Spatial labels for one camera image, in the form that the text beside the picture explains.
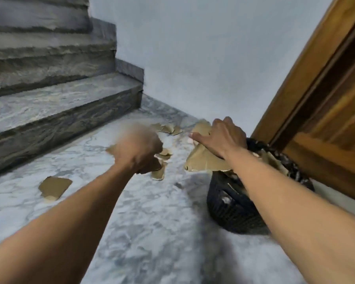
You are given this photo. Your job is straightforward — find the large brown cardboard sheet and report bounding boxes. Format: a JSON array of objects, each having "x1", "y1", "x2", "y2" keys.
[{"x1": 183, "y1": 119, "x2": 233, "y2": 172}]

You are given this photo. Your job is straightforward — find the scattered small cardboard scraps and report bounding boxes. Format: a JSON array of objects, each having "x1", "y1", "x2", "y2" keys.
[{"x1": 149, "y1": 122, "x2": 184, "y2": 181}]

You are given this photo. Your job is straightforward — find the person's right forearm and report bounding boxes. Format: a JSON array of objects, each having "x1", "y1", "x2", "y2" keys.
[{"x1": 223, "y1": 145, "x2": 355, "y2": 284}]

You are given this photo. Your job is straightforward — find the flat torn cardboard piece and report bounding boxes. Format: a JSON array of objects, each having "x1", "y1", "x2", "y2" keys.
[{"x1": 38, "y1": 176, "x2": 73, "y2": 203}]

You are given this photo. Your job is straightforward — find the person's right hand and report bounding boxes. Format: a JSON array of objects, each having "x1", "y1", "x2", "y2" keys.
[{"x1": 189, "y1": 117, "x2": 248, "y2": 159}]

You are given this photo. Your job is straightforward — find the grey granite staircase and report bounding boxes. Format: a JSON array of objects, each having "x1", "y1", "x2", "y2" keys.
[{"x1": 0, "y1": 0, "x2": 144, "y2": 181}]

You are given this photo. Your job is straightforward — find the black woven waste basket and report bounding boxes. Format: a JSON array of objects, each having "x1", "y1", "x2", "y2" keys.
[{"x1": 206, "y1": 138, "x2": 315, "y2": 235}]

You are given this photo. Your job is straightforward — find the person's left forearm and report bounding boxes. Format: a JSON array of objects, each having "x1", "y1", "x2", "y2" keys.
[{"x1": 0, "y1": 163, "x2": 136, "y2": 284}]

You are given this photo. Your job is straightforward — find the brown wooden door frame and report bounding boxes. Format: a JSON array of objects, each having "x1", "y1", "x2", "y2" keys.
[{"x1": 251, "y1": 0, "x2": 355, "y2": 148}]

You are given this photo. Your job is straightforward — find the brown wooden door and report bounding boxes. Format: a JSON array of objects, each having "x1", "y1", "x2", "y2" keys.
[{"x1": 282, "y1": 15, "x2": 355, "y2": 205}]

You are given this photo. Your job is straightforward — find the person's left hand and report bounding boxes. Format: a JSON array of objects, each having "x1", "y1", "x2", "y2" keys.
[{"x1": 112, "y1": 124, "x2": 164, "y2": 175}]

